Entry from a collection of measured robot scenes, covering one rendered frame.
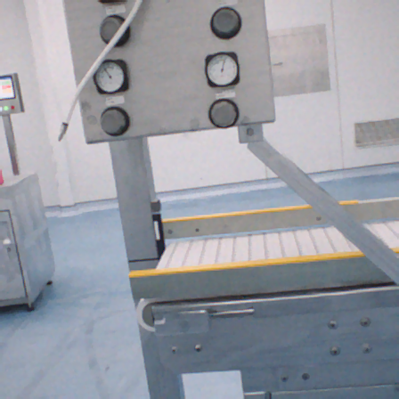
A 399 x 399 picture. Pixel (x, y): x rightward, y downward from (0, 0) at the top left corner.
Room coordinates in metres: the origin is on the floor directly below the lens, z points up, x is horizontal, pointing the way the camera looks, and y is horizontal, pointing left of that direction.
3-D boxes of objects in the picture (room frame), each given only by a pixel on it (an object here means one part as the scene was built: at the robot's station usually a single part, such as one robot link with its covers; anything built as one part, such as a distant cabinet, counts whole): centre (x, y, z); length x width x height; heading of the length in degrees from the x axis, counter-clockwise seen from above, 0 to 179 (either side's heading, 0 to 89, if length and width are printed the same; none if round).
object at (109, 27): (0.60, 0.07, 1.23); 0.03 x 0.02 x 0.04; 84
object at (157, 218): (0.93, 0.08, 0.84); 0.02 x 0.01 x 0.20; 84
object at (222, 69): (0.59, -0.04, 1.17); 0.04 x 0.01 x 0.04; 84
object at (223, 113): (0.59, -0.04, 1.12); 0.03 x 0.03 x 0.04; 84
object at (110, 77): (0.61, 0.08, 1.17); 0.04 x 0.01 x 0.04; 84
